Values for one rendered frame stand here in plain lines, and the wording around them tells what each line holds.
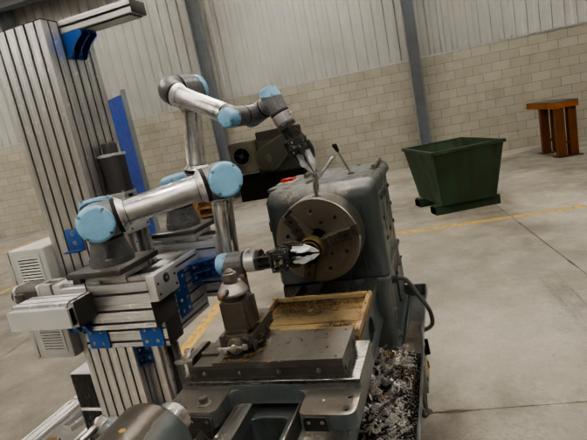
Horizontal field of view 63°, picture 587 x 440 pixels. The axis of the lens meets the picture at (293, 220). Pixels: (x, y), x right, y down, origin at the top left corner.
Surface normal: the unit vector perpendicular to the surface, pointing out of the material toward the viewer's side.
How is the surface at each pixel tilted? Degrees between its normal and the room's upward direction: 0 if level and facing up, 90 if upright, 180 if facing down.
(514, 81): 90
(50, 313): 90
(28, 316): 90
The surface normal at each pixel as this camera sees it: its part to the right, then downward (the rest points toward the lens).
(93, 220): 0.17, 0.18
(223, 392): -0.19, -0.96
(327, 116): -0.15, 0.22
